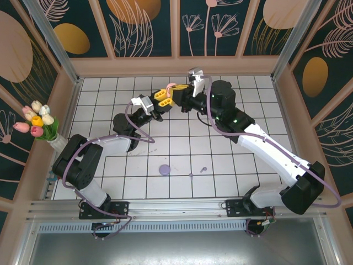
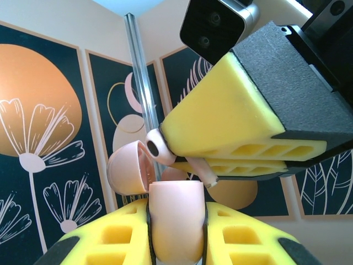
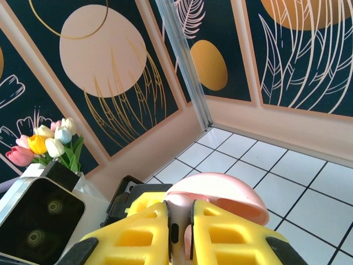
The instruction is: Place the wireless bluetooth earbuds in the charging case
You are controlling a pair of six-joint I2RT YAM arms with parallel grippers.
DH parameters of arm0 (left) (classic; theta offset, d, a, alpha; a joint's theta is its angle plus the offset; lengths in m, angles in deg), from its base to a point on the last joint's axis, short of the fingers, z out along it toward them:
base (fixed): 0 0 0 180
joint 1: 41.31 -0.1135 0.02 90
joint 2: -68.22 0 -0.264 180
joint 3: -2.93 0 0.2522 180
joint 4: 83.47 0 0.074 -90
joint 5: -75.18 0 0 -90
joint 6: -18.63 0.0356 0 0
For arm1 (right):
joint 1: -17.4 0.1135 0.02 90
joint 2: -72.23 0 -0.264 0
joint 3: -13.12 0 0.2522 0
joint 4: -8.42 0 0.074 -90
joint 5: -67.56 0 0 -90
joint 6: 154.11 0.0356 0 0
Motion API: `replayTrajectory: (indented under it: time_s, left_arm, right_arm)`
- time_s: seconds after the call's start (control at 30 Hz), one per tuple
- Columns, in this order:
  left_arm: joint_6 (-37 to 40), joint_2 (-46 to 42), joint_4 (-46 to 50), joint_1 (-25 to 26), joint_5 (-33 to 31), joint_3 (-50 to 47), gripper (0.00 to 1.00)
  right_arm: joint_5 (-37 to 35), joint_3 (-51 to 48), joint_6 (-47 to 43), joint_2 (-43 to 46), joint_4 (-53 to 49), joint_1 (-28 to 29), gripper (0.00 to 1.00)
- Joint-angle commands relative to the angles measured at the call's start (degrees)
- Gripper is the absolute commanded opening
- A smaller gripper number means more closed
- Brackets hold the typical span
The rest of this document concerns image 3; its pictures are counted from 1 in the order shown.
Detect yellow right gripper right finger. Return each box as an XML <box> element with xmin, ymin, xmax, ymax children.
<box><xmin>189</xmin><ymin>198</ymin><xmax>310</xmax><ymax>265</ymax></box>

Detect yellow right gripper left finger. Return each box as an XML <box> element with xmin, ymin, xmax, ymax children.
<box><xmin>58</xmin><ymin>200</ymin><xmax>173</xmax><ymax>265</ymax></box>

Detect pink wireless earbud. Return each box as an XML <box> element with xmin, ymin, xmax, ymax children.
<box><xmin>165</xmin><ymin>192</ymin><xmax>195</xmax><ymax>265</ymax></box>

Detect pink earbud charging case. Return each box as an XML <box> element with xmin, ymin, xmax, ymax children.
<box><xmin>164</xmin><ymin>172</ymin><xmax>270</xmax><ymax>262</ymax></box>

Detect white ribbed vase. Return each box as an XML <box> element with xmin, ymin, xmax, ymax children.
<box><xmin>72</xmin><ymin>171</ymin><xmax>110</xmax><ymax>221</ymax></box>

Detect artificial tulip bouquet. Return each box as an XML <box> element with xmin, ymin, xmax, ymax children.
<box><xmin>5</xmin><ymin>117</ymin><xmax>85</xmax><ymax>174</ymax></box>

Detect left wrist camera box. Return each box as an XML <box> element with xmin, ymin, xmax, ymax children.
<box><xmin>0</xmin><ymin>161</ymin><xmax>87</xmax><ymax>264</ymax></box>

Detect wall panel white flower outlines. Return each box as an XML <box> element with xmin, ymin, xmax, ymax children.
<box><xmin>0</xmin><ymin>27</ymin><xmax>100</xmax><ymax>183</ymax></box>

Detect aluminium frame post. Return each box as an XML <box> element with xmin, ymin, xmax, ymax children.
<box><xmin>154</xmin><ymin>0</ymin><xmax>213</xmax><ymax>131</ymax></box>

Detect wall panel big pink oval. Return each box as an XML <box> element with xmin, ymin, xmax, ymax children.
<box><xmin>0</xmin><ymin>0</ymin><xmax>185</xmax><ymax>166</ymax></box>

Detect wall panel small golden oval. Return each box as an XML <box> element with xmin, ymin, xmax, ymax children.
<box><xmin>154</xmin><ymin>0</ymin><xmax>256</xmax><ymax>107</ymax></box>

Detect wall panel large orange circle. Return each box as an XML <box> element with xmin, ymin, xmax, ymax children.
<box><xmin>244</xmin><ymin>0</ymin><xmax>353</xmax><ymax>118</ymax></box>

